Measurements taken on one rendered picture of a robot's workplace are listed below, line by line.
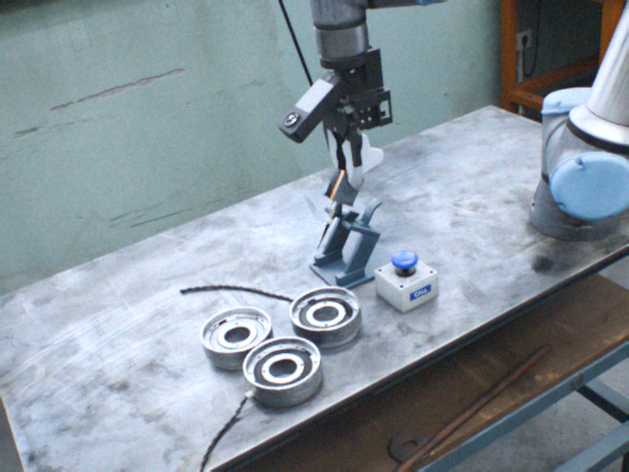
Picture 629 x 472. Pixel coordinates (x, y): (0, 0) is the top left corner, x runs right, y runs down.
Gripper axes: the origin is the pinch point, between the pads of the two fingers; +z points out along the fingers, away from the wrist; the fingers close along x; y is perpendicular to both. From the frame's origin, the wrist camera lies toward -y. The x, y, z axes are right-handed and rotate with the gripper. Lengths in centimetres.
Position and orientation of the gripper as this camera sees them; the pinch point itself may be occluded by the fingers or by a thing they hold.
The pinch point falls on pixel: (346, 180)
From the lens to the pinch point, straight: 113.8
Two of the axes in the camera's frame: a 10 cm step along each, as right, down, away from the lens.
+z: 1.3, 8.4, 5.2
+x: -4.7, -4.1, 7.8
